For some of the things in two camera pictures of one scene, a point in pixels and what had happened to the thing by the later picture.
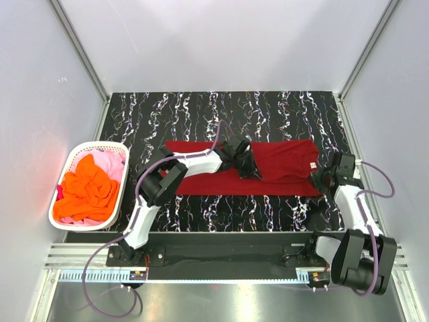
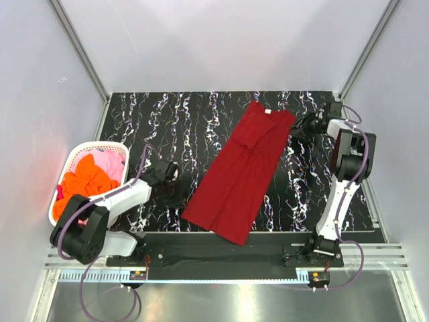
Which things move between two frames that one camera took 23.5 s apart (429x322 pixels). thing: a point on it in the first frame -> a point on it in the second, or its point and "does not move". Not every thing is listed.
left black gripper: x=251 y=172 -> x=179 y=201
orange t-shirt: x=87 y=193 does not move
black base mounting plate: x=232 y=250 does not move
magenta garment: x=59 y=193 does not move
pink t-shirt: x=113 y=163 does not move
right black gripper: x=316 y=176 -> x=303 y=123
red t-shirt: x=285 y=168 -> x=228 y=196
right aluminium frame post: x=383 y=21 does not move
